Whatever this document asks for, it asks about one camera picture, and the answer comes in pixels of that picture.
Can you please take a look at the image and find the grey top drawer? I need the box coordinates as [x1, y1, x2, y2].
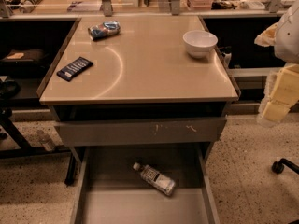
[55, 117, 226, 147]

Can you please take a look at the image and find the open middle drawer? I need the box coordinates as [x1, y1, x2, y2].
[70, 145, 221, 224]

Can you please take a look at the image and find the clear plastic water bottle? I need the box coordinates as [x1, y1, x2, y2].
[133, 162, 176, 196]

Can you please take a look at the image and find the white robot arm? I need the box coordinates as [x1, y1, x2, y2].
[254, 0, 299, 127]

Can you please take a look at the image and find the beige drawer cabinet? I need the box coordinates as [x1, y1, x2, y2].
[36, 14, 242, 224]

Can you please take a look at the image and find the crumpled blue chip bag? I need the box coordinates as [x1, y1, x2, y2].
[88, 21, 121, 41]

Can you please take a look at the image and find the black office chair base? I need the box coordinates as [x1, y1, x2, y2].
[271, 158, 299, 174]

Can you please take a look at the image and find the dark blue snack bar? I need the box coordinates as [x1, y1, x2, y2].
[56, 57, 93, 82]

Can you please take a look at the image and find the white ceramic bowl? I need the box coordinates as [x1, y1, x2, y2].
[183, 30, 218, 58]

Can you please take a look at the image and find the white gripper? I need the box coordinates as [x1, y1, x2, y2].
[253, 21, 299, 129]

